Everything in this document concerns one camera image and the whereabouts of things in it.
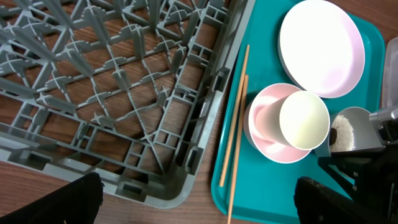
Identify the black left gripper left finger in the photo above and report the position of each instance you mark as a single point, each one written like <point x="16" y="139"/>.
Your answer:
<point x="77" y="202"/>

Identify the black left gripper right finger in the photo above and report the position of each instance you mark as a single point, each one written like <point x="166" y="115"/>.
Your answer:
<point x="316" y="203"/>

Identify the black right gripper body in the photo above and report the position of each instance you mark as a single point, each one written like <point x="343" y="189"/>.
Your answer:
<point x="384" y="121"/>

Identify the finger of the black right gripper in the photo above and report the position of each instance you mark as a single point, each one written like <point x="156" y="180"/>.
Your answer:
<point x="368" y="176"/>

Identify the grey bowl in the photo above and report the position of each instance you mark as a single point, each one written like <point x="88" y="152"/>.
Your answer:
<point x="365" y="136"/>

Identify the grey dishwasher rack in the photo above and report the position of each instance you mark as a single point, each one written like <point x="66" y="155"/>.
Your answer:
<point x="127" y="89"/>

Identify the clear plastic bin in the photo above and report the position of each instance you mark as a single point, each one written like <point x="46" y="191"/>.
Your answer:
<point x="389" y="83"/>

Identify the pile of rice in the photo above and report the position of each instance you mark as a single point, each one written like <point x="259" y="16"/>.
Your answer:
<point x="344" y="140"/>

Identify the brown food chunk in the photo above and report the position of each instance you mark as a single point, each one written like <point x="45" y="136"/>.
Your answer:
<point x="332" y="136"/>

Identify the wooden chopstick left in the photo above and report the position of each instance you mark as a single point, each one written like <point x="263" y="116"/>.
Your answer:
<point x="234" y="119"/>

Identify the wooden chopstick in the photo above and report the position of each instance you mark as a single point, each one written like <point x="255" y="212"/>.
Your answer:
<point x="237" y="149"/>
<point x="234" y="119"/>

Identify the large white pink plate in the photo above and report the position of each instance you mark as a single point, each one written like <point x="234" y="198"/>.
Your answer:
<point x="321" y="48"/>

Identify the wooden chopstick right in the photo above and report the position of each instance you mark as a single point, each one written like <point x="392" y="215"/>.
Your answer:
<point x="237" y="149"/>

